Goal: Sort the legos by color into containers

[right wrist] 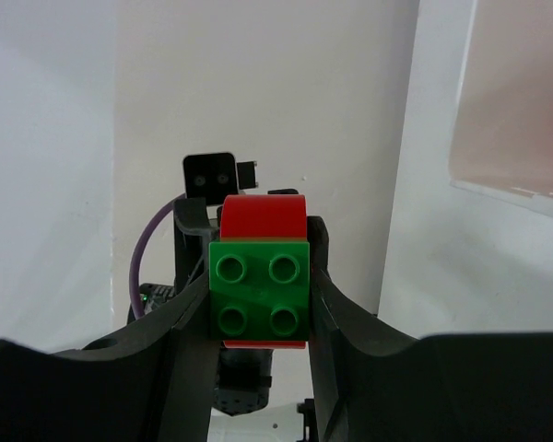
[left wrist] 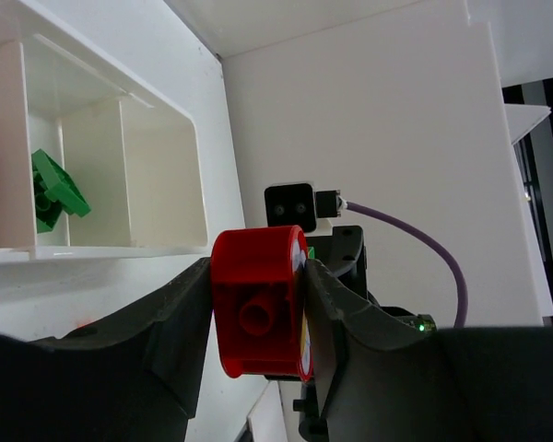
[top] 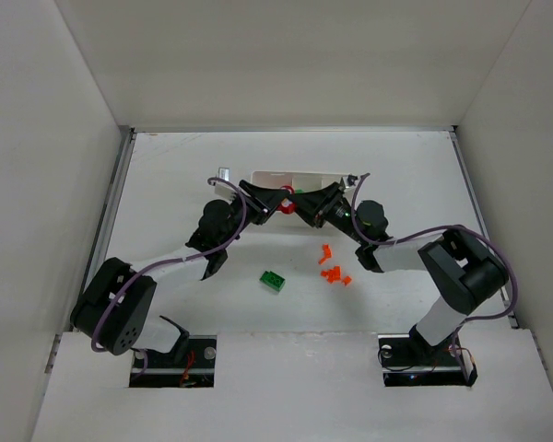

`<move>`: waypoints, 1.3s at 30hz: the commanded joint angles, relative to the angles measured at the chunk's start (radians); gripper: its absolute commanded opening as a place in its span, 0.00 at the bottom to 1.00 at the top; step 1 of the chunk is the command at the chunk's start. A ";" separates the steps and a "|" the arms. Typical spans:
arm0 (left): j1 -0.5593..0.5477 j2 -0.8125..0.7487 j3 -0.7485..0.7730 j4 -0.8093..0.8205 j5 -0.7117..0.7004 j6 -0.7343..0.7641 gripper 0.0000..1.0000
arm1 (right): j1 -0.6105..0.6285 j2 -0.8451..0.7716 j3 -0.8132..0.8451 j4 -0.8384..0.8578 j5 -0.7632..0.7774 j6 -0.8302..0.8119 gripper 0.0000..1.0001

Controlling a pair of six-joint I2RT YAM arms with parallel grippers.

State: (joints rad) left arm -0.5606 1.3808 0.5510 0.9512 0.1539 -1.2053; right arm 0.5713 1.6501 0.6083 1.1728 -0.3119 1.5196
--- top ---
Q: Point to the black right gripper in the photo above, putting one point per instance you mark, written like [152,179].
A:
[321,210]

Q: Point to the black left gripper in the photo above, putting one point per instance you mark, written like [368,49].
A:
[259,207]

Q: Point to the red printed duplo brick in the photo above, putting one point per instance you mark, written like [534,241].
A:
[286,206]

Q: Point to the green duplo brick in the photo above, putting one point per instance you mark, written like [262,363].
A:
[272,280]

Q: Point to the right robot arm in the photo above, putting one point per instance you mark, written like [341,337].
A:
[462,268]

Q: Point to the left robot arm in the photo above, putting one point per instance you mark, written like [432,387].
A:
[114,309]

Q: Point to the orange small lego piece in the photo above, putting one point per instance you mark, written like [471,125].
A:
[327,254]

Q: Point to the orange lego pile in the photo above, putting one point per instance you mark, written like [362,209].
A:
[334,275]

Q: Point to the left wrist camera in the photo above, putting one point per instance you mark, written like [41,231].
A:
[221,187]

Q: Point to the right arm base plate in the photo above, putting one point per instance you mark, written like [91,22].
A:
[405,362]

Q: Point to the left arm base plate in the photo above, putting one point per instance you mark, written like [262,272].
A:
[195,368]

